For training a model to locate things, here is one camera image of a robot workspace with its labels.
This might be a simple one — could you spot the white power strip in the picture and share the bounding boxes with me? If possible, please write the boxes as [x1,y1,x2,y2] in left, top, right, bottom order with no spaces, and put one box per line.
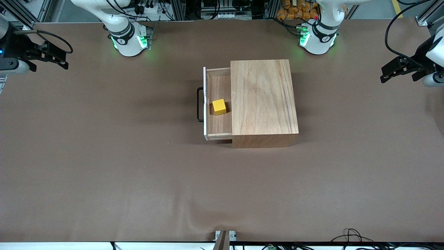
[134,3,164,15]

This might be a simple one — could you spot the yellow cube block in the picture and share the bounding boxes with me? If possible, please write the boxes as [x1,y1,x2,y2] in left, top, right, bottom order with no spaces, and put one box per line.
[212,99,228,116]

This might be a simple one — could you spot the wooden drawer with white front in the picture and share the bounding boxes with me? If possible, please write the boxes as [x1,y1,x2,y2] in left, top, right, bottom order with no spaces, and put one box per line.
[203,67,233,141]

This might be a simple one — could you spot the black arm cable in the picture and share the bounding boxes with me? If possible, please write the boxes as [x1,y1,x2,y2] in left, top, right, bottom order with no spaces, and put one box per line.
[384,0,429,60]
[14,30,74,55]

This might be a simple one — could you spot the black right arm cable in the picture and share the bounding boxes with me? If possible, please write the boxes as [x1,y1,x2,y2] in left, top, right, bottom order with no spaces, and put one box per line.
[14,30,74,55]

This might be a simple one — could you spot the wooden drawer cabinet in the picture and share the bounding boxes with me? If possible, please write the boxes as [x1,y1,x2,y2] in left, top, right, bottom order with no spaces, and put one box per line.
[230,59,299,149]

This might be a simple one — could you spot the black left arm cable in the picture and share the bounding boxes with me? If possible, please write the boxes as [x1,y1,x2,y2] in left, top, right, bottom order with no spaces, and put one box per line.
[384,0,429,60]

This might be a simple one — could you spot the aluminium frame profile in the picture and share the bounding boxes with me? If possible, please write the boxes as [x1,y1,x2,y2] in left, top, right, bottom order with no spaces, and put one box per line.
[416,0,444,27]
[10,0,52,32]

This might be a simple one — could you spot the brown table cover sheet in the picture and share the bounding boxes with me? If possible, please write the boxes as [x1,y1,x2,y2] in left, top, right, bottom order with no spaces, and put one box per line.
[0,17,444,243]

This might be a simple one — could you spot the metal table clamp bracket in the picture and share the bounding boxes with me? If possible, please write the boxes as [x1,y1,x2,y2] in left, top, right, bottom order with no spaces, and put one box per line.
[214,230,237,250]

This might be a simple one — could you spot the black loose cable bundle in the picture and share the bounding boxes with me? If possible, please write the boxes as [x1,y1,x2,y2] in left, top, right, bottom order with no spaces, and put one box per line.
[330,228,444,250]

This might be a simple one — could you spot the pile of orange objects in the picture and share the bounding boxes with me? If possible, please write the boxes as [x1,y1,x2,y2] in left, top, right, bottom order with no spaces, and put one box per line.
[276,0,324,20]

